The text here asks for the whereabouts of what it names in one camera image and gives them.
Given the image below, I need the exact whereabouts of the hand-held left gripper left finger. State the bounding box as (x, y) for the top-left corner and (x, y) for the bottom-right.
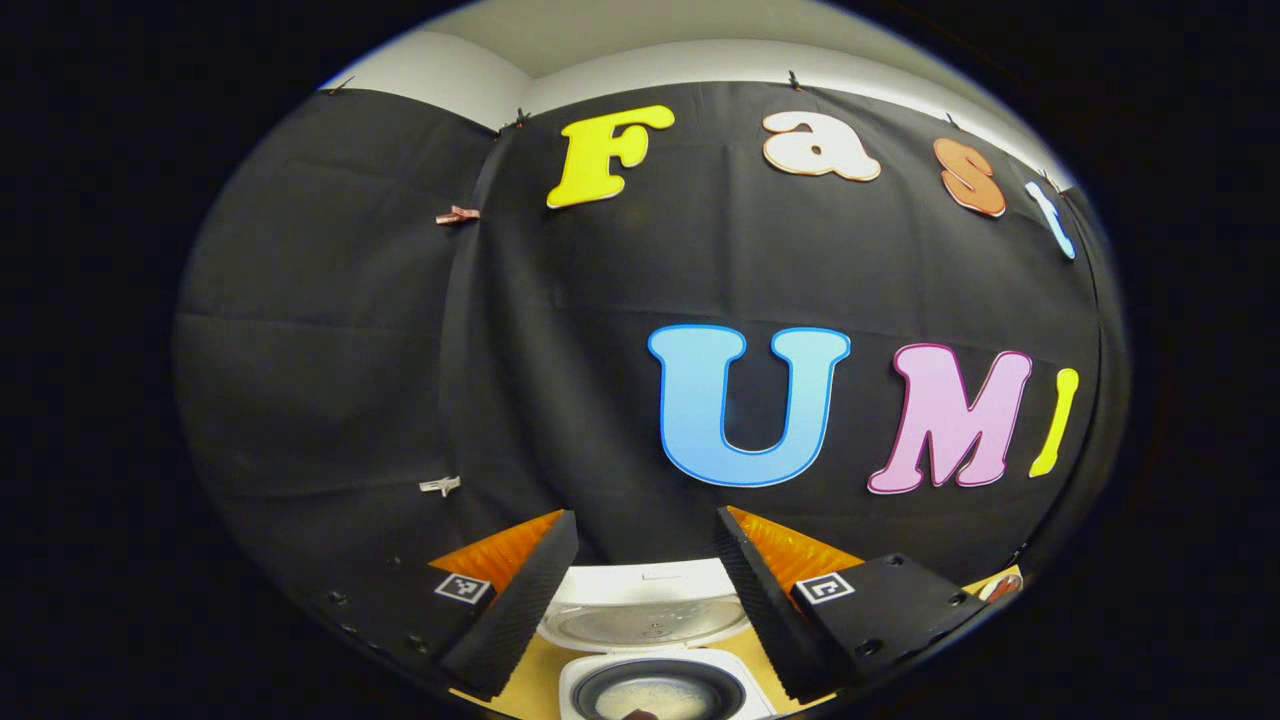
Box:
(300, 508), (580, 701)

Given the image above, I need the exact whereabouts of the white rice cooker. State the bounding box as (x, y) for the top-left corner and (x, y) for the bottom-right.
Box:
(535, 558), (779, 720)

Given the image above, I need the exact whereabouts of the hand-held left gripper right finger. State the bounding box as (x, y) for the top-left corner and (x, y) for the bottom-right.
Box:
(714, 505), (991, 704)

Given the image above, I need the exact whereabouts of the black backdrop cloth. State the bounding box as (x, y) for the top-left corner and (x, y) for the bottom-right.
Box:
(175, 80), (1131, 641)

